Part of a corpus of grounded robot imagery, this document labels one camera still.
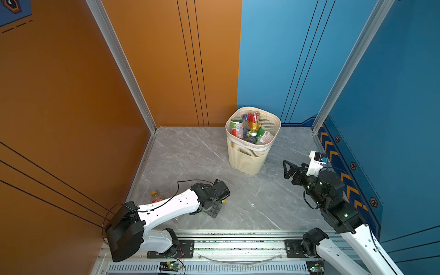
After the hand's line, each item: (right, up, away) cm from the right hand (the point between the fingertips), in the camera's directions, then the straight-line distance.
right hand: (290, 163), depth 70 cm
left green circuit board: (-49, -43, +1) cm, 65 cm away
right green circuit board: (+11, -44, +1) cm, 45 cm away
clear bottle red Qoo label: (-21, +16, +13) cm, 29 cm away
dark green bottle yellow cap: (-8, +14, +22) cm, 27 cm away
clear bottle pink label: (-6, +11, +15) cm, 20 cm away
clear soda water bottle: (-15, +18, +24) cm, 34 cm away
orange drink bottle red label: (-12, +19, +18) cm, 28 cm away
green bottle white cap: (-28, -22, +15) cm, 38 cm away
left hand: (-35, -21, +12) cm, 42 cm away
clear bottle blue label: (-12, +10, +20) cm, 26 cm away
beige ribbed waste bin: (-15, +1, +11) cm, 18 cm away
